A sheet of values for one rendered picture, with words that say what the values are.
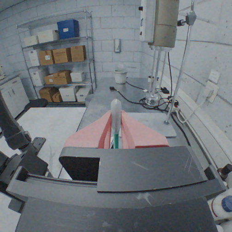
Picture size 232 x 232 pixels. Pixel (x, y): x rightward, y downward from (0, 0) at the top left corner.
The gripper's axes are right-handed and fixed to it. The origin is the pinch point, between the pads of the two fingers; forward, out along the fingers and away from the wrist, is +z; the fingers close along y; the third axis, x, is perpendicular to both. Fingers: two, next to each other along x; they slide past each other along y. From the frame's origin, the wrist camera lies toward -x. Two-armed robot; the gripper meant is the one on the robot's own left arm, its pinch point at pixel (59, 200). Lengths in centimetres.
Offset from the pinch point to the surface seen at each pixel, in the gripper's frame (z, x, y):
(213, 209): 23.8, -32.2, -3.6
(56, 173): 5.0, 14.2, 11.3
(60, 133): 1.5, 19.9, 32.6
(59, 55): -63, 80, 209
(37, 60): -88, 130, 211
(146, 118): 24, -21, 45
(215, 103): 23, -55, 33
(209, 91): 18, -55, 38
